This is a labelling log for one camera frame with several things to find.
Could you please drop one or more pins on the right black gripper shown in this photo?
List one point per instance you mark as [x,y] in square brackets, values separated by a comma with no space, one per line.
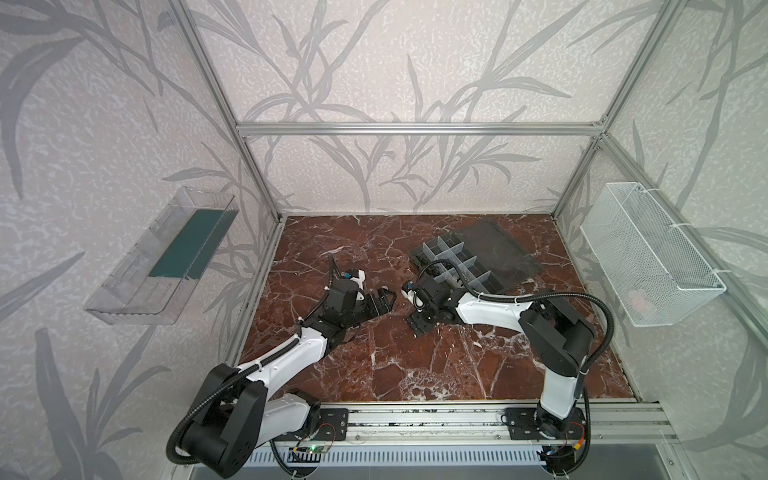
[424,315]

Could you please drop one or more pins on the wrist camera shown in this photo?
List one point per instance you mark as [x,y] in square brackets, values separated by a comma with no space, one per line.
[358,277]
[409,292]

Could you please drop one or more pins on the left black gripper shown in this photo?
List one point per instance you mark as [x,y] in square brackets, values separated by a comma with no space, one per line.
[368,305]

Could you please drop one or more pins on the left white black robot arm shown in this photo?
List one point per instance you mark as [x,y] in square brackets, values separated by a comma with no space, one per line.
[237,410]

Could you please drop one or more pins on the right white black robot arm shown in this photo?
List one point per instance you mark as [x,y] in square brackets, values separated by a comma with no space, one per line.
[556,332]

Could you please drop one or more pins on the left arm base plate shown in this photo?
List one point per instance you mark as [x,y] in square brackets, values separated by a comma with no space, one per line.
[327,424]

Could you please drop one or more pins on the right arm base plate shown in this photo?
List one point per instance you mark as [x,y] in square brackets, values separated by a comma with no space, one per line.
[535,424]

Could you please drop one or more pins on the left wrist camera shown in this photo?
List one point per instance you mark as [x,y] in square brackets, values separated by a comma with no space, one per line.
[358,277]

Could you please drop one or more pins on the grey plastic organizer box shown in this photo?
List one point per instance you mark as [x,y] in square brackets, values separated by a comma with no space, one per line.
[488,256]

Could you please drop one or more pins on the aluminium front rail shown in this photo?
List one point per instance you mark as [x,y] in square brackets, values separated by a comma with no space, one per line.
[613,421]

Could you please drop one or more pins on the aluminium frame crossbar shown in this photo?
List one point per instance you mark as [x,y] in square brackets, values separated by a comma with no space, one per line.
[258,129]

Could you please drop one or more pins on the clear plastic wall tray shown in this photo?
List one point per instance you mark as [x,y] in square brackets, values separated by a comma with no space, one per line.
[157,277]

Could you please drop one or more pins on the white wire mesh basket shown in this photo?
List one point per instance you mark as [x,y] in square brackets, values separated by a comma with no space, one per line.
[658,275]

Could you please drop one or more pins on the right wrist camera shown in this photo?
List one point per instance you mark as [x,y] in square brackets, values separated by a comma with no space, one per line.
[409,292]

